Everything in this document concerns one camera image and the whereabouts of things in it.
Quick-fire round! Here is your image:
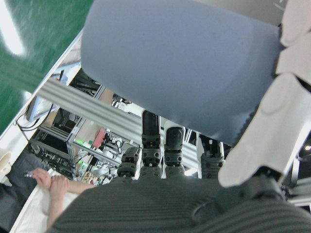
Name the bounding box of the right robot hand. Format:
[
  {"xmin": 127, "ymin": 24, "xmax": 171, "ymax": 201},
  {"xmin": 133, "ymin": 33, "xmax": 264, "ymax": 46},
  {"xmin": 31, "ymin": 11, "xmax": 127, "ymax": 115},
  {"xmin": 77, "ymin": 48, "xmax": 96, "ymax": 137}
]
[{"xmin": 47, "ymin": 0, "xmax": 311, "ymax": 233}]

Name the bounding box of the blue-grey plastic cup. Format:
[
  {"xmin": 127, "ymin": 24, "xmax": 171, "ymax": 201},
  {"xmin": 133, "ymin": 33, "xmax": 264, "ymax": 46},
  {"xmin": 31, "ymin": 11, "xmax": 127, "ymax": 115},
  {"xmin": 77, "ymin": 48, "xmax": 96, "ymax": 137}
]
[{"xmin": 80, "ymin": 0, "xmax": 284, "ymax": 147}]

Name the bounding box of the person in white shirt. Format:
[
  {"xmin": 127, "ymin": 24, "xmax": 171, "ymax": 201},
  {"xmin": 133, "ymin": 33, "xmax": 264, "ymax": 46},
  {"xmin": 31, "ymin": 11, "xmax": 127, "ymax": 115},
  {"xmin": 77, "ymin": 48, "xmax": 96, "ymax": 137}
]
[{"xmin": 9, "ymin": 167, "xmax": 98, "ymax": 233}]

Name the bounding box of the white mug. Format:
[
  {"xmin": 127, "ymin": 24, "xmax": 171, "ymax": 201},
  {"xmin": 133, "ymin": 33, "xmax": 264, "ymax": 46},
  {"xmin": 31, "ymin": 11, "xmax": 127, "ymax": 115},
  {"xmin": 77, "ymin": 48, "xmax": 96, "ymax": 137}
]
[{"xmin": 0, "ymin": 145, "xmax": 13, "ymax": 187}]

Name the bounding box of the green conveyor belt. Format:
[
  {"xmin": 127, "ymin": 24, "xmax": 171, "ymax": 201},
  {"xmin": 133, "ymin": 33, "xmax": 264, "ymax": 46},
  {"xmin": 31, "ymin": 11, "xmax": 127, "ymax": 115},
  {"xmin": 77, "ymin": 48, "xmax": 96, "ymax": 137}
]
[{"xmin": 0, "ymin": 0, "xmax": 95, "ymax": 135}]

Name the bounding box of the aluminium profile post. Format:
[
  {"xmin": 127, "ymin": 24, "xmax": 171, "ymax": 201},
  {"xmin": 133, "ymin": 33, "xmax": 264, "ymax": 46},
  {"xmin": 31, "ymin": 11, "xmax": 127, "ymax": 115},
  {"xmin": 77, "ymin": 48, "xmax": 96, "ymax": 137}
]
[{"xmin": 36, "ymin": 79, "xmax": 202, "ymax": 179}]

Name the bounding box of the aluminium conveyor rail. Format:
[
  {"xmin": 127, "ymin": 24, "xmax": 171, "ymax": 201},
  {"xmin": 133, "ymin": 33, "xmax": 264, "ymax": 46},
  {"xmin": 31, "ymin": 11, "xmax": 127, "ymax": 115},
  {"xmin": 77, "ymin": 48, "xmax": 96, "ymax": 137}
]
[{"xmin": 0, "ymin": 28, "xmax": 86, "ymax": 151}]

